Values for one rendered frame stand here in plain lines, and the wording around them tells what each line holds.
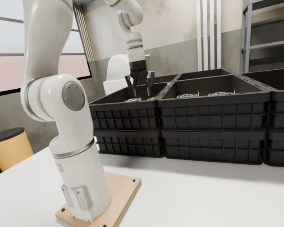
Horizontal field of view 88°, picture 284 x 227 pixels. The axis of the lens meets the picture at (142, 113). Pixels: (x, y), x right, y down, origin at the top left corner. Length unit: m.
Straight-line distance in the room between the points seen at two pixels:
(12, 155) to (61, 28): 1.87
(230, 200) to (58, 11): 0.57
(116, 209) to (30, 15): 0.45
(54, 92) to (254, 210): 0.48
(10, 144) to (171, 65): 2.49
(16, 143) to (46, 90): 1.84
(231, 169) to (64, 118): 0.48
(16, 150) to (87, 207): 1.79
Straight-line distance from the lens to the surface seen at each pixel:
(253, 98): 0.47
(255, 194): 0.50
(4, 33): 2.73
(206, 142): 0.52
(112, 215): 0.43
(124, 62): 2.41
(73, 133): 0.32
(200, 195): 0.46
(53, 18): 0.39
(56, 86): 0.30
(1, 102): 2.53
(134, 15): 0.65
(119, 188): 0.48
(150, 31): 2.95
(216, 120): 0.49
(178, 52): 2.77
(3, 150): 2.14
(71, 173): 0.36
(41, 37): 0.38
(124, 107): 0.52
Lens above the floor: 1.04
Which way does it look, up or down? 18 degrees down
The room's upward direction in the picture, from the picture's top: 10 degrees counter-clockwise
